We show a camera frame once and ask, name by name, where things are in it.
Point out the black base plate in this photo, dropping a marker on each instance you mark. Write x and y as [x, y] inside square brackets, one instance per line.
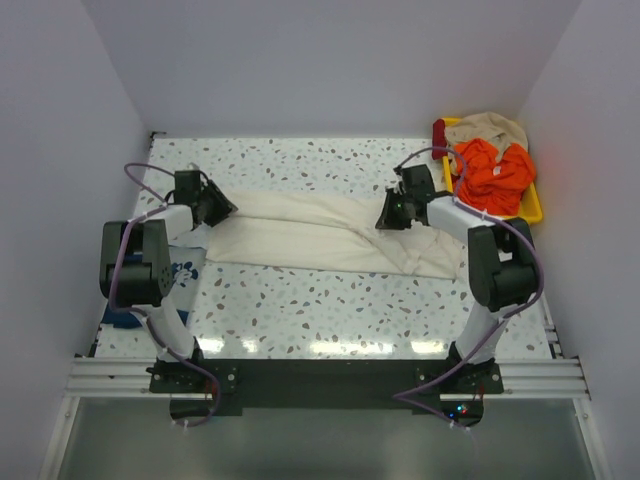
[228, 387]

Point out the aluminium rail frame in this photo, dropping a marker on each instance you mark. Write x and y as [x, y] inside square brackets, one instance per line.
[554, 379]

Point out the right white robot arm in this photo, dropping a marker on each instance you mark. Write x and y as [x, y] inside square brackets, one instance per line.
[504, 272]

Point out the red cloth in bin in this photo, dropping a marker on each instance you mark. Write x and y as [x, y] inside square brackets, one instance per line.
[439, 141]

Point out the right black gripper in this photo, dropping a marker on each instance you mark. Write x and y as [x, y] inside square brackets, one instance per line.
[397, 211]

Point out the cream t shirt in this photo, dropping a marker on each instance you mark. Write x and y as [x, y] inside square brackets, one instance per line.
[331, 233]

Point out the beige t shirt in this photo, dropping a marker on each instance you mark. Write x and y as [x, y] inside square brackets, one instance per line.
[495, 129]

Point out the folded blue white t shirt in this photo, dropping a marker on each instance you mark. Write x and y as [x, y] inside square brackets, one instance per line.
[187, 267]

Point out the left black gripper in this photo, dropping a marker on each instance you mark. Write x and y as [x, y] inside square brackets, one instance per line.
[211, 201]

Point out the orange t shirt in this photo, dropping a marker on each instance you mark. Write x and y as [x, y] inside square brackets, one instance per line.
[486, 183]

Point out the yellow plastic bin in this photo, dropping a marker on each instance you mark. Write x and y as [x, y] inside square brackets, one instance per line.
[529, 209]

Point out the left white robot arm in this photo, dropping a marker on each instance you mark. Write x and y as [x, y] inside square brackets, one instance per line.
[135, 273]

